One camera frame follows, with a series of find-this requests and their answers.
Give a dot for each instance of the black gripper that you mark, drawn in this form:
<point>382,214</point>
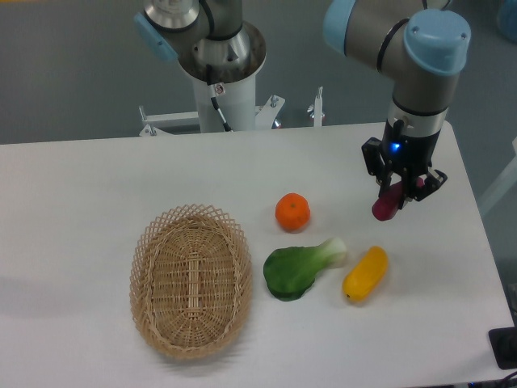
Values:
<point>398,153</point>

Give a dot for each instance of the purple sweet potato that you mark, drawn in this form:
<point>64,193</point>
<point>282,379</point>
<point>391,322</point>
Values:
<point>387,205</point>

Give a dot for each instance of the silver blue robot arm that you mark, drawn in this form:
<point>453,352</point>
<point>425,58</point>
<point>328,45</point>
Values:
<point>420,45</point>

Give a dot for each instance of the yellow corn cob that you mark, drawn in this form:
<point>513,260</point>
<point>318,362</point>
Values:
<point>366,275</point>

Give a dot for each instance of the orange tangerine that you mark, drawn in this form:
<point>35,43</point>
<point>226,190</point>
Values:
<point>292,212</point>

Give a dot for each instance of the green bok choy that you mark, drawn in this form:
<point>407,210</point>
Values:
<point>291,271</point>

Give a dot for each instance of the black device at edge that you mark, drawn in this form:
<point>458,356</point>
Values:
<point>503,343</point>

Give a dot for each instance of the woven wicker basket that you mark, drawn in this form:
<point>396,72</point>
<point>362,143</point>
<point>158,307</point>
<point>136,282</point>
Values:
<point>191,282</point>

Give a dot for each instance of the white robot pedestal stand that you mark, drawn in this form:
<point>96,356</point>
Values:
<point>223,75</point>

